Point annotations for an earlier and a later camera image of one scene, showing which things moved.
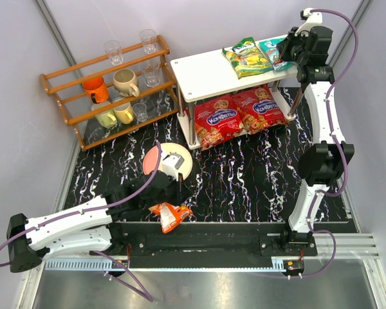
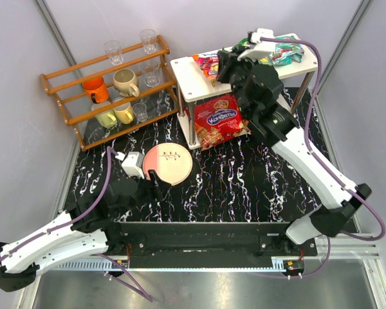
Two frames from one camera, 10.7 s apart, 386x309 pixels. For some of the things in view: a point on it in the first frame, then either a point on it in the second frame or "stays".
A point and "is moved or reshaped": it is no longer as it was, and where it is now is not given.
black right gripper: [285, 47] -> [227, 65]
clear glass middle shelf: [151, 74] stays
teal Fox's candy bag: [269, 45] is moved or reshaped
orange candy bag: [171, 216] -> [210, 65]
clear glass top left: [114, 51] stays
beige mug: [126, 82] stays
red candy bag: [217, 120] stays
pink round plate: [184, 168] stays
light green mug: [107, 118] stays
